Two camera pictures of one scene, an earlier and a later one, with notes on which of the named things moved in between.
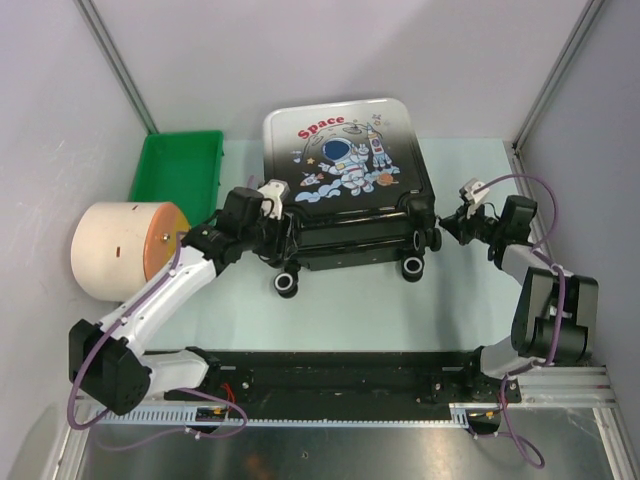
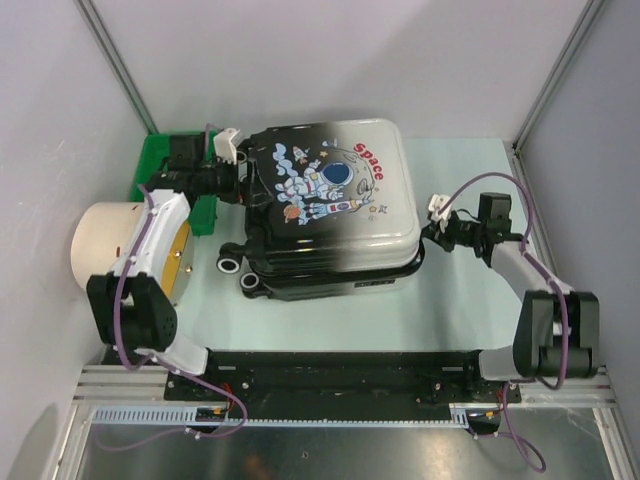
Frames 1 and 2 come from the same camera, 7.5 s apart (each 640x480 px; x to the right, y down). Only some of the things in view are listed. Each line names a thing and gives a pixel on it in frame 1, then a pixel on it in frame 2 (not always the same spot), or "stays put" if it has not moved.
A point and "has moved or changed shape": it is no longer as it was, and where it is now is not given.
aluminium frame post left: x=92 y=19 stays put
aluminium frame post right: x=557 y=75 stays put
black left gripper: x=280 y=246 → x=233 y=196
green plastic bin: x=181 y=168 stays put
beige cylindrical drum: x=117 y=245 stays put
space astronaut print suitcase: x=355 y=184 has moved or changed shape
